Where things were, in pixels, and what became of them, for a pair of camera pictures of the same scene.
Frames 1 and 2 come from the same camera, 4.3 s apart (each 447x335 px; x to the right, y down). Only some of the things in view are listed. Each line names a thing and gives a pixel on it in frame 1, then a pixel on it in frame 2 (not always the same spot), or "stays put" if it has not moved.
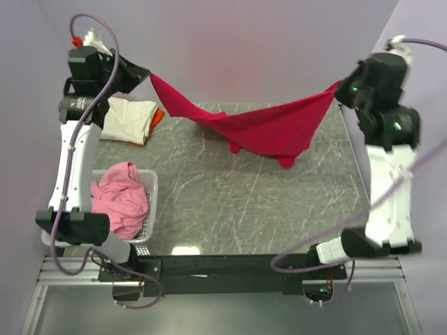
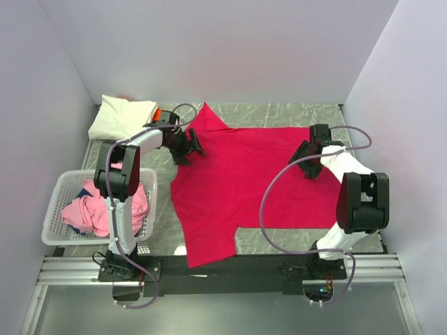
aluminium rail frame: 376,269 stays put
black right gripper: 341,93 → 299,154
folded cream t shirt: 128,122 stays put
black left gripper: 133,75 → 179,157
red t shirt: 284,134 → 242,179
